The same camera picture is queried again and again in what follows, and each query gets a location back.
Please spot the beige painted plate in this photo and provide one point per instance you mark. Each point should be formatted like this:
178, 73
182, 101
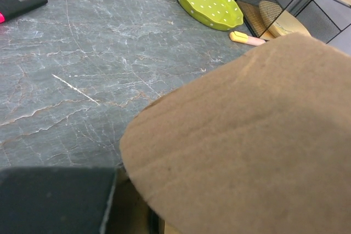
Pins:
278, 21

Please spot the brown cardboard box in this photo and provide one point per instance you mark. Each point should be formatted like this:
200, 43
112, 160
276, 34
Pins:
258, 145

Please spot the yellow highlighter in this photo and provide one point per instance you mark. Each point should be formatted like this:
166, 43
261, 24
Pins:
243, 38

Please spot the pink black highlighter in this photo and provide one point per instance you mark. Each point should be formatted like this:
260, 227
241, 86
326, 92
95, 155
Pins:
11, 9

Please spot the green dotted plate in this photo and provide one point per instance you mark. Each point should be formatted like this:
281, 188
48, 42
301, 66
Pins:
222, 15

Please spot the black wire wooden shelf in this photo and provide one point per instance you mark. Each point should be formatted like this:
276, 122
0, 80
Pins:
324, 19

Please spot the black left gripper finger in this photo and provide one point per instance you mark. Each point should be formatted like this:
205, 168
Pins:
56, 199

